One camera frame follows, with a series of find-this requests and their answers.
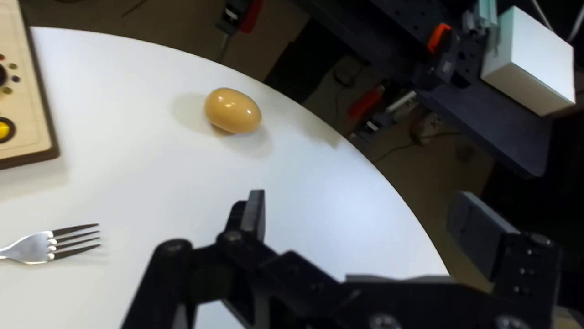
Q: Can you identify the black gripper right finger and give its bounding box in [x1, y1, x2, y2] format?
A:
[449, 190, 566, 329]

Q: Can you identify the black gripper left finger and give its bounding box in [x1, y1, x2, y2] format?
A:
[121, 188, 344, 329]

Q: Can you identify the brown egg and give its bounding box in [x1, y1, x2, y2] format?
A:
[203, 86, 265, 137]

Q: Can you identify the white box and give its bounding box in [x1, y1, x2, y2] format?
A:
[479, 4, 579, 119]

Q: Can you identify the red handled clamp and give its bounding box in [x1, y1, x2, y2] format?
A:
[347, 84, 389, 122]

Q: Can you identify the black clamp orange handle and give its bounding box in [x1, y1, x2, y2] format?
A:
[218, 0, 267, 36]
[424, 20, 457, 58]

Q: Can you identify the wooden switch busy board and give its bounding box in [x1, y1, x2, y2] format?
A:
[0, 0, 63, 172]

